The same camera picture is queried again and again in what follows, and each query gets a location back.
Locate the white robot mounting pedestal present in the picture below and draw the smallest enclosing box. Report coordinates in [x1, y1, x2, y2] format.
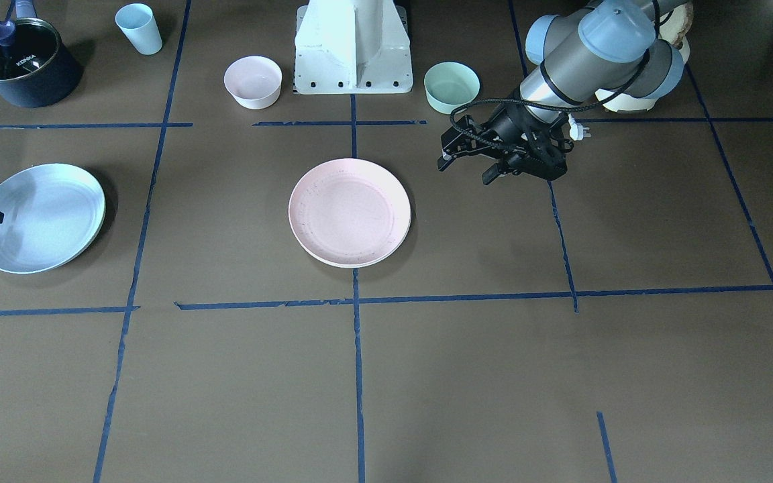
[293, 1, 413, 95]

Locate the dark blue saucepan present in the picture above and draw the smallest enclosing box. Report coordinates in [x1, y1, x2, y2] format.
[0, 1, 84, 108]

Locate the pink bowl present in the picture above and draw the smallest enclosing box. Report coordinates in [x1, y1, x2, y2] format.
[223, 56, 283, 110]

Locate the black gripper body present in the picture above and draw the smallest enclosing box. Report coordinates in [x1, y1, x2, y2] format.
[437, 107, 570, 184]

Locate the pink plate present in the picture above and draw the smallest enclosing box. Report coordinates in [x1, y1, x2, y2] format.
[288, 158, 412, 238]

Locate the blue plate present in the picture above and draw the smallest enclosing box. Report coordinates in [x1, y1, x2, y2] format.
[0, 163, 105, 274]

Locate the white toaster plug cable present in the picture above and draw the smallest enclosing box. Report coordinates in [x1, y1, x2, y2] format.
[566, 113, 592, 142]

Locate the light blue cup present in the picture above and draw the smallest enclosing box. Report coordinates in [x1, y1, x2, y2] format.
[115, 3, 163, 56]

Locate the cream plate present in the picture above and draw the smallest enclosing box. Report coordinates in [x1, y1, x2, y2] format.
[295, 230, 408, 268]

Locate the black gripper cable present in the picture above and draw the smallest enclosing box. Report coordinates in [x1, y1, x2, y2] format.
[449, 0, 662, 135]

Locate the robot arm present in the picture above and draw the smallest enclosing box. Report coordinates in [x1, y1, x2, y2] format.
[437, 1, 685, 184]

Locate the green bowl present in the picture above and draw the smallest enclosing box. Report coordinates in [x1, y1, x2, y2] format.
[423, 62, 481, 114]

